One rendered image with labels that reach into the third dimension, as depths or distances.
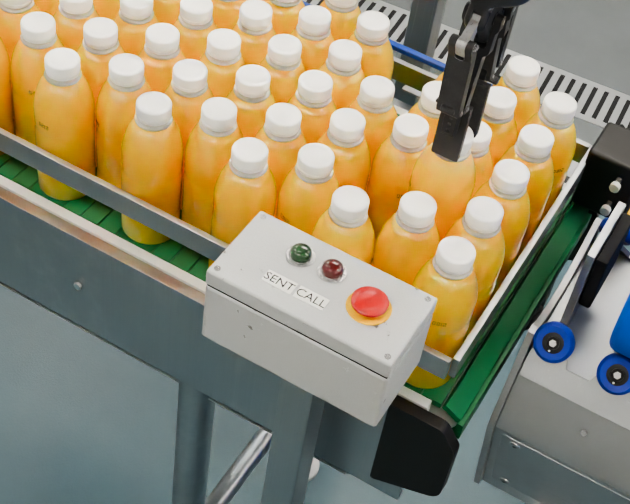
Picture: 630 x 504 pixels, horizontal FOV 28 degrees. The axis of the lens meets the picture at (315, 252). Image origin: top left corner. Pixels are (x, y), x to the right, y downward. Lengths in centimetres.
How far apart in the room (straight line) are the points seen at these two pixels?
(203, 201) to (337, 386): 32
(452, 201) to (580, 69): 207
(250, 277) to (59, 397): 130
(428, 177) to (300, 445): 32
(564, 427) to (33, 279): 67
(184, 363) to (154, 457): 86
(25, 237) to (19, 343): 99
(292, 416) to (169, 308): 23
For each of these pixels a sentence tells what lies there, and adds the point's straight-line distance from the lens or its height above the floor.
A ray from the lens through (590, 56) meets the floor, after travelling 344.
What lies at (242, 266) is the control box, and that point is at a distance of 120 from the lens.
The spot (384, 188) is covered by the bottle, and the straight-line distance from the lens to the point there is 141.
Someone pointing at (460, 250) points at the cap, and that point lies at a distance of 126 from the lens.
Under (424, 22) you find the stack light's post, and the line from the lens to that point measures 178.
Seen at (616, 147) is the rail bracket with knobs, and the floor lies 100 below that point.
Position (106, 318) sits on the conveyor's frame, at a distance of 157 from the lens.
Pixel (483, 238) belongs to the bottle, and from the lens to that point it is 131.
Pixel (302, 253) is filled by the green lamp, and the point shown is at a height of 111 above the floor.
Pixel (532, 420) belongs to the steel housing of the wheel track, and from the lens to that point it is 144.
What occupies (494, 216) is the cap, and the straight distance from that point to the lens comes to 131.
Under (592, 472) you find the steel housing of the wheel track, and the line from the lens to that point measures 145.
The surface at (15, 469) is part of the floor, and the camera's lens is 237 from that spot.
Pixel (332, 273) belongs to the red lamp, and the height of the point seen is 111.
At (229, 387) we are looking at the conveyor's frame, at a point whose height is 77.
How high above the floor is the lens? 199
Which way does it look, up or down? 47 degrees down
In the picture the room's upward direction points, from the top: 10 degrees clockwise
